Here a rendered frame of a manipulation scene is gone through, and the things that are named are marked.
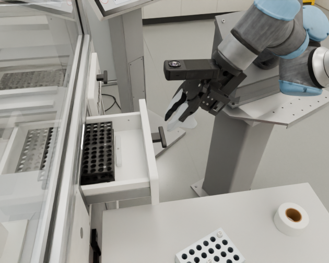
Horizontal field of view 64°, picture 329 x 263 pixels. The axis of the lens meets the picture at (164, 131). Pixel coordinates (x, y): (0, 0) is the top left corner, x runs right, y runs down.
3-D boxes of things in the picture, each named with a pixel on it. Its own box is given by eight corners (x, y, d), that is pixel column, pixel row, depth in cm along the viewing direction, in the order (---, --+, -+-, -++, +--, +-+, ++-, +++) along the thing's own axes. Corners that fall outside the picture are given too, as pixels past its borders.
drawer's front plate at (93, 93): (101, 77, 105) (96, 51, 98) (100, 125, 84) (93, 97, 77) (96, 78, 105) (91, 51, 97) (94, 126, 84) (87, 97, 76)
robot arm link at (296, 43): (310, 9, 60) (293, -14, 52) (312, 57, 59) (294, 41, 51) (275, 21, 65) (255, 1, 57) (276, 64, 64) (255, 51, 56)
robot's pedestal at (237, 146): (226, 166, 177) (251, 63, 125) (260, 199, 158) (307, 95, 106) (190, 187, 165) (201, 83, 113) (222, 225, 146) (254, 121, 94)
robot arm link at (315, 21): (297, 24, 91) (333, 3, 78) (298, 62, 90) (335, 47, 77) (268, 18, 87) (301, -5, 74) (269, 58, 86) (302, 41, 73)
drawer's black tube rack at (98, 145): (115, 137, 78) (112, 120, 73) (116, 187, 65) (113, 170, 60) (36, 145, 75) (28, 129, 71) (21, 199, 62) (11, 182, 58)
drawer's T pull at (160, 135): (162, 128, 71) (162, 124, 70) (166, 148, 66) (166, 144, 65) (149, 130, 71) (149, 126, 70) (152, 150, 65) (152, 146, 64)
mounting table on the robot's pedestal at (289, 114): (249, 73, 141) (255, 52, 133) (326, 118, 114) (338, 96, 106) (181, 100, 123) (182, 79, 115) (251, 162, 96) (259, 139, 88)
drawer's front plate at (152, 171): (146, 126, 84) (144, 97, 76) (159, 205, 63) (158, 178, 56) (141, 126, 84) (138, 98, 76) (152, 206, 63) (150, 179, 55)
